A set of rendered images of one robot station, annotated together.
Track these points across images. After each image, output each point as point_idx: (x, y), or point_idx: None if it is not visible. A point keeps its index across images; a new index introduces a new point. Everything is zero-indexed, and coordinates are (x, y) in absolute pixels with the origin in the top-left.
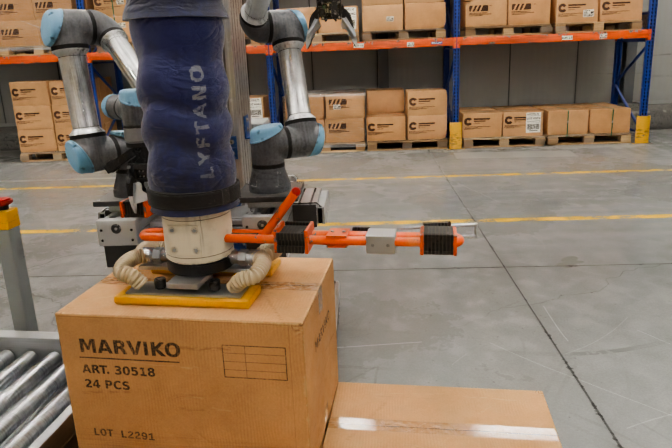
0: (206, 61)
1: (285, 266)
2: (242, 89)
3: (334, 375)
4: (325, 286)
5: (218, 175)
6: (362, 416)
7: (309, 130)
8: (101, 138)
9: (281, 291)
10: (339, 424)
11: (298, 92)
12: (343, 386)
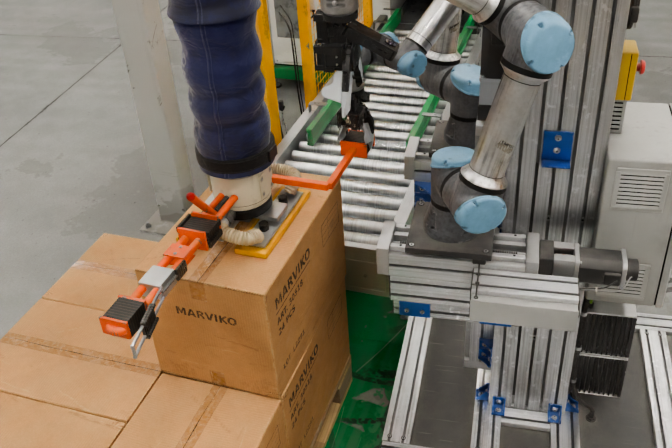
0: (187, 53)
1: (258, 262)
2: (565, 94)
3: (257, 380)
4: (221, 294)
5: (199, 144)
6: (217, 411)
7: (457, 193)
8: (433, 66)
9: (200, 259)
10: (214, 393)
11: (480, 138)
12: (270, 402)
